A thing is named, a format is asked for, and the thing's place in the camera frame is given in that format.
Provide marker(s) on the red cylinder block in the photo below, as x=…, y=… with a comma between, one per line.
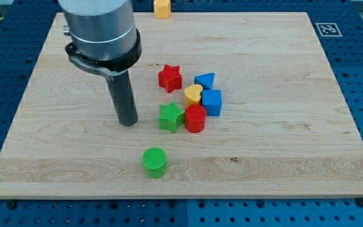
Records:
x=195, y=118

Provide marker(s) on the yellow hexagon block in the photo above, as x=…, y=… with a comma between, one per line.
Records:
x=162, y=8

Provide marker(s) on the yellow heart block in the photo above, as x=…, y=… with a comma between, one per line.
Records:
x=192, y=95

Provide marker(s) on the white fiducial marker tag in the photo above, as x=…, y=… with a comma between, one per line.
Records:
x=327, y=29

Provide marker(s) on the blue triangle block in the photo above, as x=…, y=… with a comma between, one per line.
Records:
x=205, y=80

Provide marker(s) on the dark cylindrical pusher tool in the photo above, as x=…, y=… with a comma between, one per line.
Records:
x=123, y=99

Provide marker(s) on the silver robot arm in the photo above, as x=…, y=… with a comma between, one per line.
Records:
x=105, y=40

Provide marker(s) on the blue cube block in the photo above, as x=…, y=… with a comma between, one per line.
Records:
x=212, y=102

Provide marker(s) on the wooden board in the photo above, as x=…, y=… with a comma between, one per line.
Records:
x=285, y=130

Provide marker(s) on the green star block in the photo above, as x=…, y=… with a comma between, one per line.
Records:
x=171, y=117

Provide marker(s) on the red star block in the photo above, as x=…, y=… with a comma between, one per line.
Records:
x=170, y=78

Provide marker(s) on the green cylinder block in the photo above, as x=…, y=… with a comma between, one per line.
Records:
x=154, y=161

